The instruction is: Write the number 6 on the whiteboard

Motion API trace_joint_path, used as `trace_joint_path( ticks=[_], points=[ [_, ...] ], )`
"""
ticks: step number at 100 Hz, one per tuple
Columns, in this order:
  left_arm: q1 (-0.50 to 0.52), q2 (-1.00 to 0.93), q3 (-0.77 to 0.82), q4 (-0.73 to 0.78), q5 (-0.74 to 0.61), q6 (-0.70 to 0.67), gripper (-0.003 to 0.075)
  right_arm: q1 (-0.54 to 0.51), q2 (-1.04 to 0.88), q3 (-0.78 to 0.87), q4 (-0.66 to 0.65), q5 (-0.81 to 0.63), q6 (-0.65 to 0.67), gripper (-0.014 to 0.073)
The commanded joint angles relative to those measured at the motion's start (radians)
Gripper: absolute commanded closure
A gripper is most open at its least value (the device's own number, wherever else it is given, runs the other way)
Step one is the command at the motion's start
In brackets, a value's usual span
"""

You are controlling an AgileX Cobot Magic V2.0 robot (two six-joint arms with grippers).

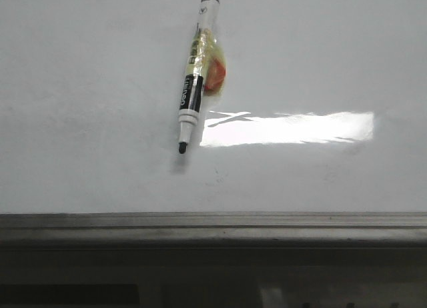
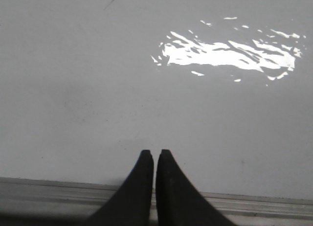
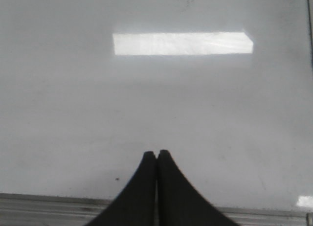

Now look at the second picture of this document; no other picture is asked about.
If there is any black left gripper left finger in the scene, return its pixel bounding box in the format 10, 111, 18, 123
85, 150, 154, 226

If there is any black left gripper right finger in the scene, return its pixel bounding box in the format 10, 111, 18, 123
156, 150, 235, 226

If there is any white whiteboard with aluminium frame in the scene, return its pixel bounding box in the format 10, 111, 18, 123
0, 0, 313, 225

